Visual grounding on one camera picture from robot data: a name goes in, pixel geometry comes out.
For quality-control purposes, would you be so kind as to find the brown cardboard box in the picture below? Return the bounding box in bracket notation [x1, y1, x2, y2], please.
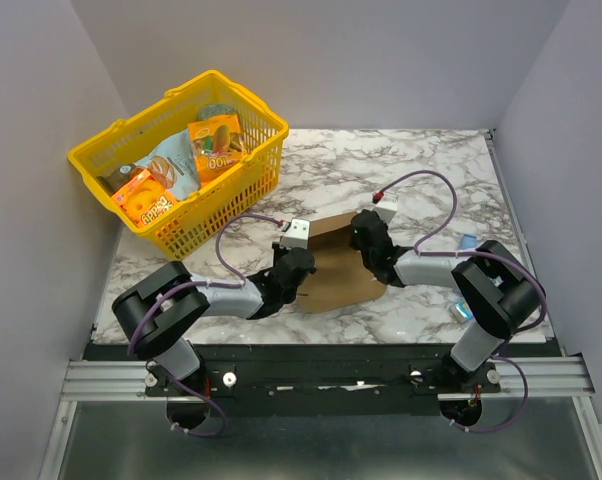
[296, 212, 387, 314]

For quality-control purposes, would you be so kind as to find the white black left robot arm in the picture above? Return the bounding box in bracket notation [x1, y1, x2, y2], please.
[112, 247, 316, 395]

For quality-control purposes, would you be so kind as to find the light blue long box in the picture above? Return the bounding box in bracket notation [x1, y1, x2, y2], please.
[458, 234, 478, 250]

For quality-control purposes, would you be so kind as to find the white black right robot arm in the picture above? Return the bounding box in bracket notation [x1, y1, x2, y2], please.
[350, 210, 547, 392]

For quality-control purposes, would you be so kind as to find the small blue white packet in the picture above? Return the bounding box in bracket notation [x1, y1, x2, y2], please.
[450, 300, 474, 323]

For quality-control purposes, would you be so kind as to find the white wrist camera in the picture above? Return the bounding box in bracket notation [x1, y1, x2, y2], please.
[279, 218, 310, 250]
[372, 192, 399, 225]

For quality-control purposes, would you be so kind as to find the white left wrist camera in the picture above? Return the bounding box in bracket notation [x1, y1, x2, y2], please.
[279, 218, 310, 250]

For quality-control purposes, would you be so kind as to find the orange mango gummy bag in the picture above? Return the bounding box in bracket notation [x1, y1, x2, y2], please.
[187, 114, 247, 187]

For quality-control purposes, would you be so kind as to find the aluminium extrusion frame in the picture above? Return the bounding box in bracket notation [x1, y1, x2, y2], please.
[39, 345, 602, 479]

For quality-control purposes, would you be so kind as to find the orange scrub daddy sponge box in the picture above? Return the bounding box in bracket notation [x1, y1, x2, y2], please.
[112, 169, 178, 227]

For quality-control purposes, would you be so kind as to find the green netted melon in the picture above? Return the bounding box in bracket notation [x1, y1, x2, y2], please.
[196, 102, 237, 121]

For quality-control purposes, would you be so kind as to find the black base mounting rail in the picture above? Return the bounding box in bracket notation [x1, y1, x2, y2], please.
[83, 339, 502, 419]

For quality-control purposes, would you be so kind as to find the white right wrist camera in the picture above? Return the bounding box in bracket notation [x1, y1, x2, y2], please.
[372, 192, 399, 225]

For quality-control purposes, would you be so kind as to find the light blue cassava chips bag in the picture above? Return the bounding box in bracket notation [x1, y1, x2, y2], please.
[97, 130, 201, 201]

